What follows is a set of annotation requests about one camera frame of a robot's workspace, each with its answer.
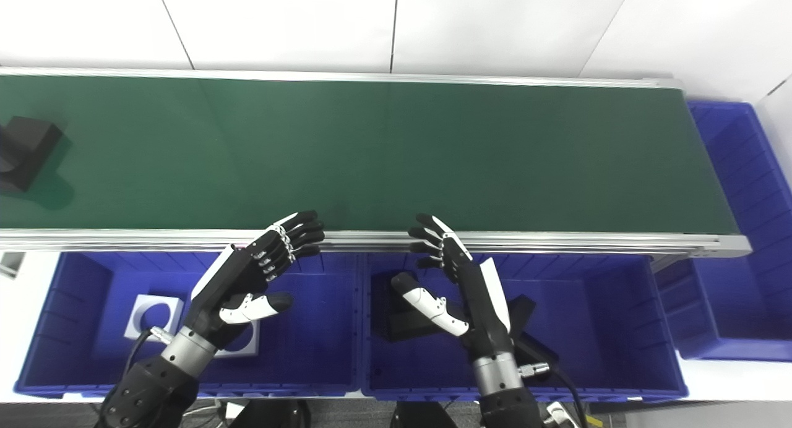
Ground green conveyor belt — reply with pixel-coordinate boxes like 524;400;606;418
0;66;753;273
0;74;741;234

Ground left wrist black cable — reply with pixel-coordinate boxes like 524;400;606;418
98;327;175;428

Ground empty blue bin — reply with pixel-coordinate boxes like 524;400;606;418
653;100;792;362

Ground blue bin with white parts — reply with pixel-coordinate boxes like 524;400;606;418
14;250;366;400

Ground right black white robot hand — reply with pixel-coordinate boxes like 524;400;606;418
391;214;515;359

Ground black robot body part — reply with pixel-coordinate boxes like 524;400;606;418
390;402;460;428
229;400;311;428

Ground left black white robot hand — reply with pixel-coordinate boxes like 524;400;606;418
184;210;325;352

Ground black part with cylinder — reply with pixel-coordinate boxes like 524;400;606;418
506;294;561;368
387;273;474;343
0;116;64;195

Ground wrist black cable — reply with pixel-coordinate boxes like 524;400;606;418
98;327;175;428
519;361;588;428

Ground white square part with hole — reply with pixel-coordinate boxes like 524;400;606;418
213;319;261;358
124;294;185;342

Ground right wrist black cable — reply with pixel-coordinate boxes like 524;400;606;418
519;361;588;428

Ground blue bin with black parts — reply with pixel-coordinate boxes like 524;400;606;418
359;252;689;404

